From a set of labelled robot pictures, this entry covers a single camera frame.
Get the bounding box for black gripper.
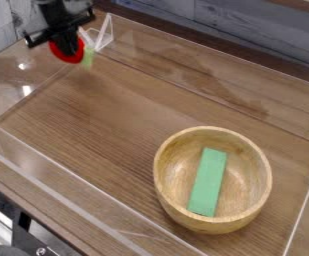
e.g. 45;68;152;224
23;0;95;56

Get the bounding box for red plush strawberry toy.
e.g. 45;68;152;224
49;37;95;69

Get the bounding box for wooden oval bowl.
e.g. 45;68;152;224
153;126;273;234

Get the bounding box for green rectangular block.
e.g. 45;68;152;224
188;148;228;217

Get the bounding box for clear acrylic corner bracket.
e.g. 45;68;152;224
78;13;114;52

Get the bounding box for black table leg bracket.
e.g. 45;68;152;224
11;211;63;256

